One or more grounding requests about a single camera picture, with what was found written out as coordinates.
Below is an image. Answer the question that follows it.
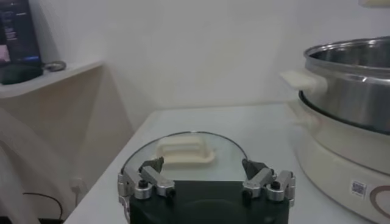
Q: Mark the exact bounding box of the white side desk with monitor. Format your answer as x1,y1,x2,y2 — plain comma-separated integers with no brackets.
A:
0,59,105,224

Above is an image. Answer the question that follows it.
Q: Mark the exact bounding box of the white wall socket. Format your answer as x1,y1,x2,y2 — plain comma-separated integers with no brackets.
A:
69,177,88,196

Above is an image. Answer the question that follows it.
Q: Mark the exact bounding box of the black floor cable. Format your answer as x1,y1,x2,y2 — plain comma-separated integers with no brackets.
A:
22,192,64,221

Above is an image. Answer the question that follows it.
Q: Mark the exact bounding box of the steel steamer basket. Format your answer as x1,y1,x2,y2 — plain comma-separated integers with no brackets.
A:
279,35,390,135

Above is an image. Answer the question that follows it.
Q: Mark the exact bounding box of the glass pot lid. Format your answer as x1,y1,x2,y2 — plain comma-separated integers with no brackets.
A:
120,131,249,183

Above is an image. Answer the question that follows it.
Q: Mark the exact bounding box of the cream electric cooking pot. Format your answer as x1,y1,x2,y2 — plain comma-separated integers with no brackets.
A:
288,91,390,224

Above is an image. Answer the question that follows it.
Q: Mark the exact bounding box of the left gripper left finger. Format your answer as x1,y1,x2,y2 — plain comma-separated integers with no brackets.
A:
118,156,176,202

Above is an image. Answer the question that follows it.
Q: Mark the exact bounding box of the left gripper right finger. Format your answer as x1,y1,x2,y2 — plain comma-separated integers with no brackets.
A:
241,158,297,203

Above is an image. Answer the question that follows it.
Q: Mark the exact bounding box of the round dark grey puck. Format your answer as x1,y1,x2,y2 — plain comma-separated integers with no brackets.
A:
44,60,68,72

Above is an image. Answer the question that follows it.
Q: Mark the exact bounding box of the black computer monitor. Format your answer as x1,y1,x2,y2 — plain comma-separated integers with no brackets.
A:
0,0,43,65

